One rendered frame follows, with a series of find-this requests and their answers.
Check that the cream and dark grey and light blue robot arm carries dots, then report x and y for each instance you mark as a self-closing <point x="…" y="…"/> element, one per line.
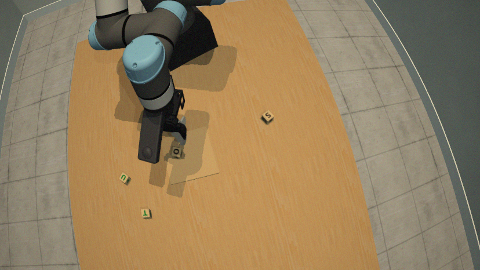
<point x="149" y="40"/>

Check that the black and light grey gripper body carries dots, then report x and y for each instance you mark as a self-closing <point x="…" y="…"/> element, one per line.
<point x="172" y="108"/>

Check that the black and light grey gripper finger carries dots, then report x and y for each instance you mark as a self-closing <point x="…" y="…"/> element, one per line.
<point x="180" y="132"/>

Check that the beige letter block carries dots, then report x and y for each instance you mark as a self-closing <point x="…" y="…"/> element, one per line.
<point x="146" y="213"/>
<point x="177" y="153"/>
<point x="267" y="117"/>
<point x="124" y="178"/>

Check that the tan square mat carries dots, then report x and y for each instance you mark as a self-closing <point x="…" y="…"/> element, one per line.
<point x="197" y="159"/>

